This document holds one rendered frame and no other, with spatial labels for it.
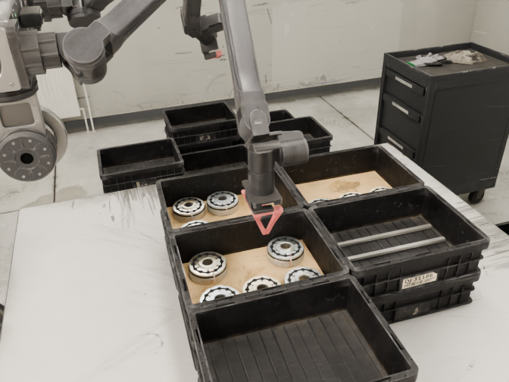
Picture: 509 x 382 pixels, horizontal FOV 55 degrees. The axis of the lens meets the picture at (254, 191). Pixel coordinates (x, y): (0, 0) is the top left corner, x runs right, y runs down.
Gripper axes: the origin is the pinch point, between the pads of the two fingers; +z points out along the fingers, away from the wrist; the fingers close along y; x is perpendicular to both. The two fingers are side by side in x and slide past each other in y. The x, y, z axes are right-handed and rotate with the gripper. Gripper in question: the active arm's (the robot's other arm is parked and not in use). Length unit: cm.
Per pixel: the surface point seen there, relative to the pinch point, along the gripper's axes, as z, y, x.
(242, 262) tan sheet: 23.4, 15.1, 1.4
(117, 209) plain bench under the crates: 37, 74, 35
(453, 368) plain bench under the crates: 36, -24, -42
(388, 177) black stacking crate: 21, 41, -58
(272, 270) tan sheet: 23.3, 9.6, -5.7
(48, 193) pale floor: 108, 221, 85
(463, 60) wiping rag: 18, 140, -158
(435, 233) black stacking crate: 23, 11, -57
